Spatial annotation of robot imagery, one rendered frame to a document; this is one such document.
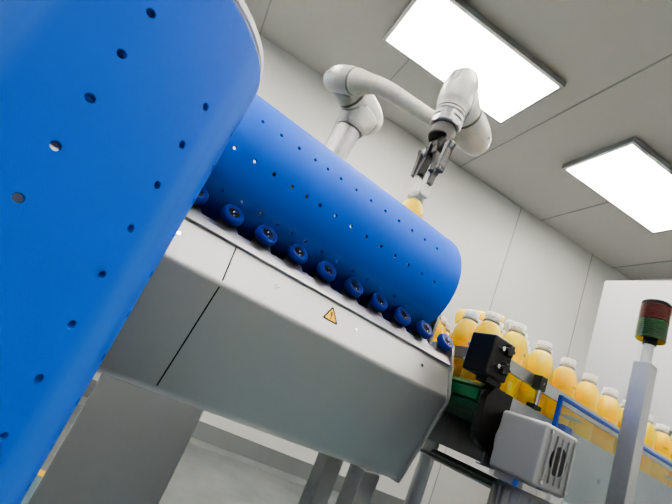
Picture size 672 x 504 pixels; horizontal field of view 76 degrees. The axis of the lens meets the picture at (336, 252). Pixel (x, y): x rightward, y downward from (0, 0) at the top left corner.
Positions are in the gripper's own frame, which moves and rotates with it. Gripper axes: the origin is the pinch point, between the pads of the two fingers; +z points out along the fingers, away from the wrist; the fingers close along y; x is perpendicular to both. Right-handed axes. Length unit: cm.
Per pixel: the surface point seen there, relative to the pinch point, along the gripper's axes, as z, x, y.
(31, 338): 64, -60, 51
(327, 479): 78, 9, -4
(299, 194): 28.0, -35.1, 14.3
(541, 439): 51, 24, 35
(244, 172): 30, -46, 14
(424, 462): 67, 52, -18
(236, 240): 42, -41, 12
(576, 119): -207, 181, -100
